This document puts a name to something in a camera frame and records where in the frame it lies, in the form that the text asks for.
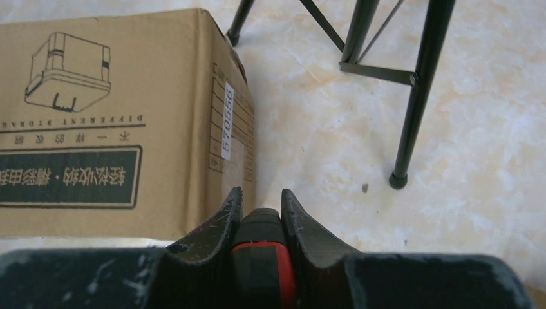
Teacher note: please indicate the red black utility knife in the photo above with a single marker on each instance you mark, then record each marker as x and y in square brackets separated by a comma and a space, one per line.
[261, 267]

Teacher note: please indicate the large cardboard express box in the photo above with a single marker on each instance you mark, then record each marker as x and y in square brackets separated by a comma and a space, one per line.
[133, 126]

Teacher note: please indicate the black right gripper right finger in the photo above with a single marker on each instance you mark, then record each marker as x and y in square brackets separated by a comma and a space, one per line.
[332, 274]

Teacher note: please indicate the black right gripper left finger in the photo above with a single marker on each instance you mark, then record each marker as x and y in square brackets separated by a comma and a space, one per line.
[189, 273]

